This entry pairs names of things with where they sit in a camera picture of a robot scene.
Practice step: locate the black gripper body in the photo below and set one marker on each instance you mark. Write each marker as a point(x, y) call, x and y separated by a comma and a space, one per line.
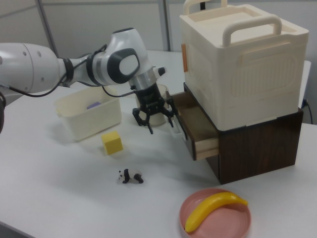
point(148, 99)

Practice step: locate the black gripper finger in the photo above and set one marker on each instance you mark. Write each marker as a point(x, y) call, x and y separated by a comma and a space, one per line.
point(171, 111)
point(144, 119)

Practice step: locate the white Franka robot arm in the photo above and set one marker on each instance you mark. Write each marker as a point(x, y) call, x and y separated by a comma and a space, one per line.
point(32, 67)

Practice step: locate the cream plastic open bin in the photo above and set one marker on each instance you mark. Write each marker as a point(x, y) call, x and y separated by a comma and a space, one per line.
point(94, 121)

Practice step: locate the dark wood drawer cabinet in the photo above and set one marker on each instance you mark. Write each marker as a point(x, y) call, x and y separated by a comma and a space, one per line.
point(260, 148)

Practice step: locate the small beige trash can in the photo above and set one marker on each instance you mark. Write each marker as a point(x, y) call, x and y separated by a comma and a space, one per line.
point(159, 119)

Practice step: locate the yellow foam cube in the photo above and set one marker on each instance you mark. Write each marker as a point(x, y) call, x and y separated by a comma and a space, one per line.
point(112, 143)

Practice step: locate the purple block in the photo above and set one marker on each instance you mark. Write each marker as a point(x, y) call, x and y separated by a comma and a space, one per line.
point(94, 105)

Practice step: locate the panda toy figure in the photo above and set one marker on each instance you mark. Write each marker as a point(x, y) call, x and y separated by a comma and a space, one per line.
point(130, 175)

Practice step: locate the yellow plastic banana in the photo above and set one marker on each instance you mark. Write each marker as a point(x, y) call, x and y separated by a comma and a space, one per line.
point(210, 207)

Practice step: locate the pink plate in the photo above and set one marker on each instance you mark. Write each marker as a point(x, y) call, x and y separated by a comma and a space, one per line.
point(223, 220)

